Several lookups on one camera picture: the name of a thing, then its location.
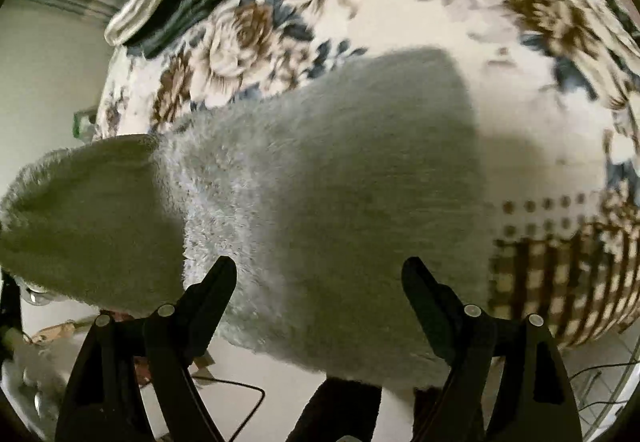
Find grey fluffy pants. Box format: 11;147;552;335
1;48;489;389

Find floral bed blanket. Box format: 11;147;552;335
96;0;639;348

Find black cable on floor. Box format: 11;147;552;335
192;372;266;442

